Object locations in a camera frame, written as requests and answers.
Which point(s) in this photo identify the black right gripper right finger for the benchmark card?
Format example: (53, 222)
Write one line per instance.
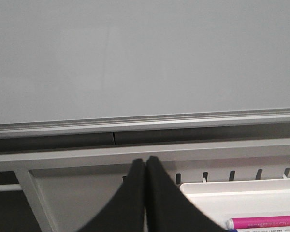
(167, 209)

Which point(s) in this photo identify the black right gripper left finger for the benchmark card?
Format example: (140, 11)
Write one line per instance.
(125, 210)

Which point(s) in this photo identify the white plastic tray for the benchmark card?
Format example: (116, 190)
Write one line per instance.
(221, 201)

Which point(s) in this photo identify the white metal pegboard rack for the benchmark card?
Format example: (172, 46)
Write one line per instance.
(66, 187)

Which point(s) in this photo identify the pink capped marker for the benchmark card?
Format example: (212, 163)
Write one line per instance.
(258, 222)

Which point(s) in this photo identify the white whiteboard with aluminium frame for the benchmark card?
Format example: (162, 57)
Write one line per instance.
(76, 66)

